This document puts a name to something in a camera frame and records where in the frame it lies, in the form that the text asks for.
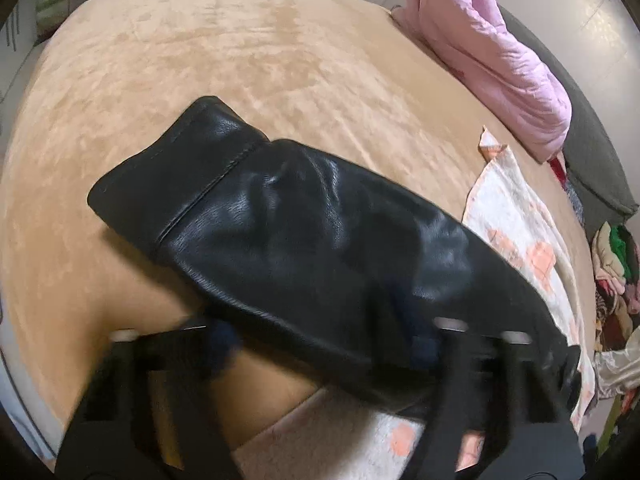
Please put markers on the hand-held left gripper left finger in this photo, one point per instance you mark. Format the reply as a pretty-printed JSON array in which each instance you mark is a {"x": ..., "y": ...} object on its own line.
[{"x": 224, "y": 341}]

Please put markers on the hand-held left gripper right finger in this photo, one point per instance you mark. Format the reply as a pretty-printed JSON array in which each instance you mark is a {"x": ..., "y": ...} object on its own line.
[{"x": 426, "y": 341}]

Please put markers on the black leather garment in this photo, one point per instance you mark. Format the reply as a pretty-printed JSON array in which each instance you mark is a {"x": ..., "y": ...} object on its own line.
[{"x": 300, "y": 240}]

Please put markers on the pile of mixed clothes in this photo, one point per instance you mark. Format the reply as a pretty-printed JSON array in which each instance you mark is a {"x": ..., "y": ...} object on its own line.
[{"x": 615, "y": 270}]

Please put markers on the white blanket with pink print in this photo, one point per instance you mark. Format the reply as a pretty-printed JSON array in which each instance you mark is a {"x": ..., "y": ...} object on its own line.
[{"x": 505, "y": 210}]

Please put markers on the cream satin curtain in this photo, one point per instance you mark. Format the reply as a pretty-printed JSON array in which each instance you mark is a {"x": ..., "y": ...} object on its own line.
[{"x": 620, "y": 365}]

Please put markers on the red and patterned cloths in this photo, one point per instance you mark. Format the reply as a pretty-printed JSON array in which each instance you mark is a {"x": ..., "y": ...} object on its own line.
[{"x": 567, "y": 185}]

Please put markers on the tan plush bed blanket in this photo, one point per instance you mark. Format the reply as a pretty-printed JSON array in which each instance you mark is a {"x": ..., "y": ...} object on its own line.
[{"x": 200, "y": 60}]

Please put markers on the pink quilt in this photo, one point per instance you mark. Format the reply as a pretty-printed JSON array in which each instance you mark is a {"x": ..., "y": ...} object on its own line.
[{"x": 480, "y": 60}]

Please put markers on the white side cabinet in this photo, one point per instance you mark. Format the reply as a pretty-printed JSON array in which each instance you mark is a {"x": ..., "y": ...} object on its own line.
[{"x": 20, "y": 35}]

